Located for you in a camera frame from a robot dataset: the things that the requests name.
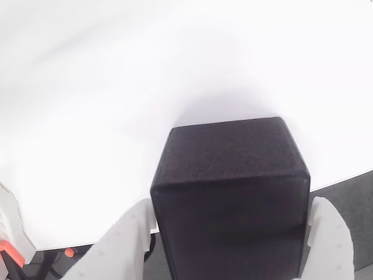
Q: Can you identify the black cube block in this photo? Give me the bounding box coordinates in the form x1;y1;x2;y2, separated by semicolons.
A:
150;116;311;280

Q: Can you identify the black clamp with orange tips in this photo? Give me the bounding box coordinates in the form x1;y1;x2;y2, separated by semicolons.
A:
0;239;76;280

